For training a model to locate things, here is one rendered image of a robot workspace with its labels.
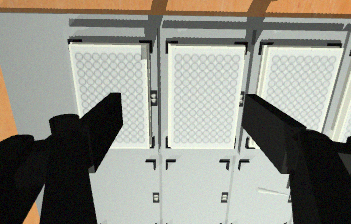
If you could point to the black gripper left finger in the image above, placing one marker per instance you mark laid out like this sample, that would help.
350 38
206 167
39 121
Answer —
60 163

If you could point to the white pipette tip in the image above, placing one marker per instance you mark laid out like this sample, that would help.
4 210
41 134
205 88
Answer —
263 190

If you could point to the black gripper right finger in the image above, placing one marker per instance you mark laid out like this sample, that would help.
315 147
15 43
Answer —
319 169

